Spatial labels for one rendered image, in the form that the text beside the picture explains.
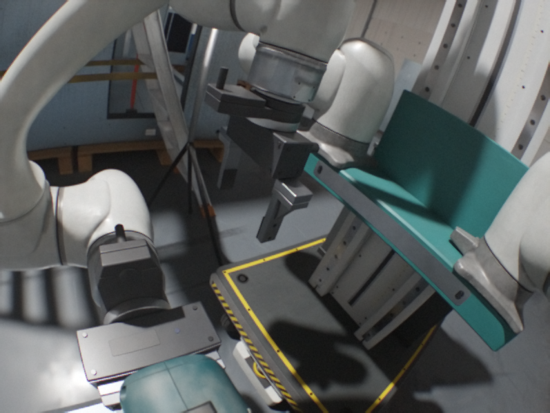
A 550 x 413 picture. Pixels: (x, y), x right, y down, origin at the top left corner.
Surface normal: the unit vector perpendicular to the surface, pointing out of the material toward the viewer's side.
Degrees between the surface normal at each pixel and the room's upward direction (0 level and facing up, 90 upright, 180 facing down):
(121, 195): 11
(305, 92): 90
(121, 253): 0
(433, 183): 90
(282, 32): 101
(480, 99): 90
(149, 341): 0
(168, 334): 0
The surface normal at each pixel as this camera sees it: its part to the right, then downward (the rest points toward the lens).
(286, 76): 0.00, 0.57
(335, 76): -0.49, 0.25
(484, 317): -0.77, 0.14
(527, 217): -0.96, -0.18
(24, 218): 0.92, 0.35
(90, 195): 0.37, -0.77
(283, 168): 0.56, 0.60
